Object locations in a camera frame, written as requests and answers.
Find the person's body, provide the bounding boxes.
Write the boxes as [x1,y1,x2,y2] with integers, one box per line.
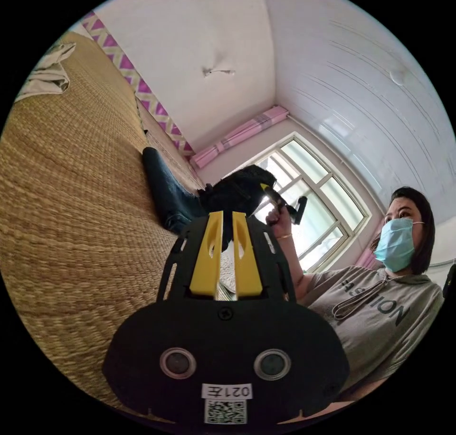
[297,186,446,404]

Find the pile of clothes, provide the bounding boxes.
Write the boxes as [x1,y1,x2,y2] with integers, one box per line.
[14,42,77,103]

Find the bed with woven mat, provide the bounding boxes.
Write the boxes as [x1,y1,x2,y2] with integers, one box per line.
[0,31,237,411]

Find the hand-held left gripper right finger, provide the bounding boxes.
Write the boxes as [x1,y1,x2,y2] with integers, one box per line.
[232,211,263,298]

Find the blue jeans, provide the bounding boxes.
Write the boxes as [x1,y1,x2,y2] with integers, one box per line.
[142,146,208,235]

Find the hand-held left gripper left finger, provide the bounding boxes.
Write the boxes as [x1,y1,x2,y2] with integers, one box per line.
[189,210,224,297]

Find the window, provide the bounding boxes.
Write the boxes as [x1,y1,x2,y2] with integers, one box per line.
[220,131,373,274]

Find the pink curtain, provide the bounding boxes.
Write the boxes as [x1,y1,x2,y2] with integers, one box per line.
[355,218,390,270]
[189,105,290,169]

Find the person's right forearm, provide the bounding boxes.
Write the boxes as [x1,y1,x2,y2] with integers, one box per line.
[276,233,315,306]

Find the person's right hand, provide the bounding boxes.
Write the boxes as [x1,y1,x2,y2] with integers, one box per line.
[266,207,296,240]

